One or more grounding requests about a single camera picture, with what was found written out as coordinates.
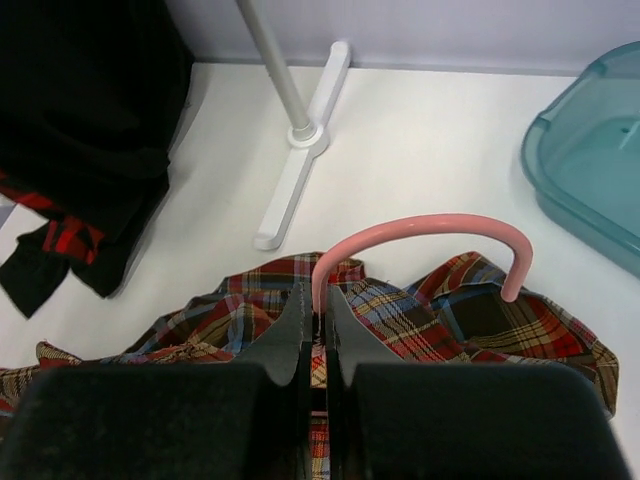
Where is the red black plaid shirt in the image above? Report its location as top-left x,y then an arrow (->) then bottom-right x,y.
1,171 -> 105,265

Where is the teal plastic basin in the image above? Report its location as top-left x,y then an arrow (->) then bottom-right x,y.
520,42 -> 639,275

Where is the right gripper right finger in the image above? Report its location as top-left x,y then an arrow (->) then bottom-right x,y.
325,288 -> 630,479

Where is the brown multicolour plaid shirt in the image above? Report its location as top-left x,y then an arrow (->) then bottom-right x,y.
0,250 -> 621,480

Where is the white and chrome clothes rack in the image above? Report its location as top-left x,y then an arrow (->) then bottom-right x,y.
237,1 -> 351,251

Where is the pink wire hanger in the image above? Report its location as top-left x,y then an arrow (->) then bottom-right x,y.
311,213 -> 533,343

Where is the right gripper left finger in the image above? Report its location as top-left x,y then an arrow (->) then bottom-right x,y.
1,285 -> 312,479

